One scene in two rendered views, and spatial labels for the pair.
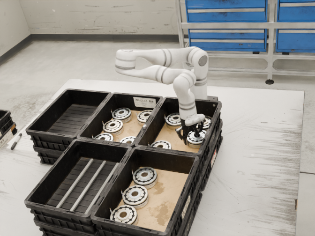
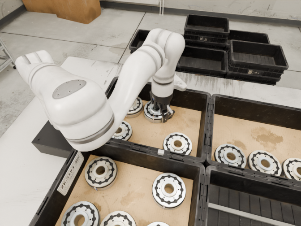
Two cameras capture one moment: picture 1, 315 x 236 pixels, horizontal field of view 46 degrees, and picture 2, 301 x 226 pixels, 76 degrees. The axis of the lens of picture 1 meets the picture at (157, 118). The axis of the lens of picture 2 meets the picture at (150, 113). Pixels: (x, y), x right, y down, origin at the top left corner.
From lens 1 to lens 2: 1.59 m
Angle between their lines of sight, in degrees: 70
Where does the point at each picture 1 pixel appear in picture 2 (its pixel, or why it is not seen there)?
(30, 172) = not seen: outside the picture
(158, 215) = (272, 142)
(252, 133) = not seen: hidden behind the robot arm
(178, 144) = (162, 130)
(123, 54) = (96, 90)
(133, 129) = (120, 194)
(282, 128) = (116, 72)
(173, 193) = (238, 131)
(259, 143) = not seen: hidden behind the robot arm
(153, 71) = (149, 62)
